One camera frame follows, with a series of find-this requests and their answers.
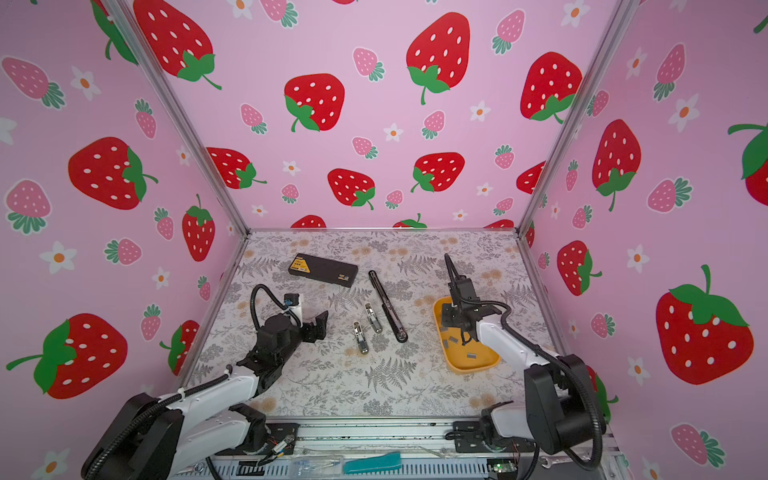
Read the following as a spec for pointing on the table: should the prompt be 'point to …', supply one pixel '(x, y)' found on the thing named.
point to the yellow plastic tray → (461, 358)
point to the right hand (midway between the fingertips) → (451, 311)
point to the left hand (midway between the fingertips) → (313, 310)
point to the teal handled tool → (386, 461)
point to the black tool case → (324, 270)
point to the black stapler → (390, 314)
